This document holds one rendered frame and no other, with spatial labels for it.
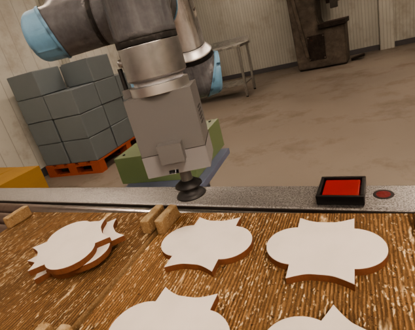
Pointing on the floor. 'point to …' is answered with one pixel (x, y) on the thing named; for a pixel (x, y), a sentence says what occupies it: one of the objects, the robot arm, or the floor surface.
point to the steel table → (239, 59)
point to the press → (318, 35)
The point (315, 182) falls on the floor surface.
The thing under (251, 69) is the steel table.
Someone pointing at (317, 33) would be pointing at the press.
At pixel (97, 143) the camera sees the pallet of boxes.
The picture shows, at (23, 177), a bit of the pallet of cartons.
